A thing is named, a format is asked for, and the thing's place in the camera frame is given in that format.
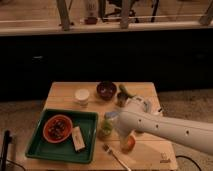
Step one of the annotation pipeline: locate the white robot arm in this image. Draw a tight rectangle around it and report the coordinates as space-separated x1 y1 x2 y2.
115 96 213 155

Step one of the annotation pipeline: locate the white bottle in background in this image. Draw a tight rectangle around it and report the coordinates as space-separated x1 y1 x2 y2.
84 0 102 25

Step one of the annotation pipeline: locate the blue sponge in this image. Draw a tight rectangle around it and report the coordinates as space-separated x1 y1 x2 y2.
104 111 118 120

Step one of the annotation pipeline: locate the green cucumber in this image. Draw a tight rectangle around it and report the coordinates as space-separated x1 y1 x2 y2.
119 84 135 98

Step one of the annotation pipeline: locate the green plastic tray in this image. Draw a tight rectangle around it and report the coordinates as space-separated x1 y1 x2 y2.
25 109 98 164

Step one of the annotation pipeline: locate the black stand at left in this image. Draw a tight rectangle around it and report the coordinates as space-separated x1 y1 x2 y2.
0 130 12 171

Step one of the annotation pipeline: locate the dark maroon bowl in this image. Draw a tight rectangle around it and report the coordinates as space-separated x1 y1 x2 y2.
96 81 117 101

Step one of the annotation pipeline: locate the beige rectangular box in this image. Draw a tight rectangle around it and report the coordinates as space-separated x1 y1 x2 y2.
72 126 85 151

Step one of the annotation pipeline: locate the orange bowl with food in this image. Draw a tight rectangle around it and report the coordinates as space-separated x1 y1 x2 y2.
43 114 73 144

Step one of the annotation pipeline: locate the green plastic cup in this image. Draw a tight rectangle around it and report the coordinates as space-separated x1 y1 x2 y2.
98 120 113 138

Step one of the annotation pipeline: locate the black cable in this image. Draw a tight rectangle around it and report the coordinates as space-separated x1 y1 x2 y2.
175 154 203 171

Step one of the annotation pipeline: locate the red orange apple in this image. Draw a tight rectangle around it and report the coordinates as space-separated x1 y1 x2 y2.
127 135 136 151

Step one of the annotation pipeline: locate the metal fork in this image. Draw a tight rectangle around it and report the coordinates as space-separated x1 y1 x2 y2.
102 144 132 171

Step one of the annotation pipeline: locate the white paper cup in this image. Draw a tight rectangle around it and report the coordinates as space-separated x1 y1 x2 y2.
74 89 90 106

